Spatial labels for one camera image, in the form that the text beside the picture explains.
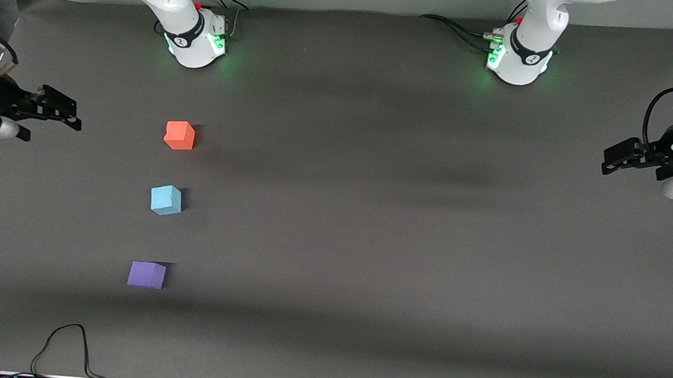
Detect light blue foam block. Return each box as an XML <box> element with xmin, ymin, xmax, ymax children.
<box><xmin>149</xmin><ymin>183</ymin><xmax>184</xmax><ymax>218</ymax></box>

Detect orange foam block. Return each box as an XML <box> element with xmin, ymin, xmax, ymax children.
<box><xmin>162</xmin><ymin>120</ymin><xmax>197</xmax><ymax>152</ymax></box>

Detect purple foam block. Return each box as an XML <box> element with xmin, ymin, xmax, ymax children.
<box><xmin>126</xmin><ymin>260</ymin><xmax>168</xmax><ymax>291</ymax></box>

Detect dark grey table mat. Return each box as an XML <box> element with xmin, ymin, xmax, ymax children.
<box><xmin>0</xmin><ymin>0</ymin><xmax>673</xmax><ymax>378</ymax></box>

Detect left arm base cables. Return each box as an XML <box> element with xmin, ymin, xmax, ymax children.
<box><xmin>416</xmin><ymin>0</ymin><xmax>529</xmax><ymax>57</ymax></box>

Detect thin black looped cable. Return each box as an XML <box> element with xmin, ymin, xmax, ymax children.
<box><xmin>0</xmin><ymin>317</ymin><xmax>158</xmax><ymax>378</ymax></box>

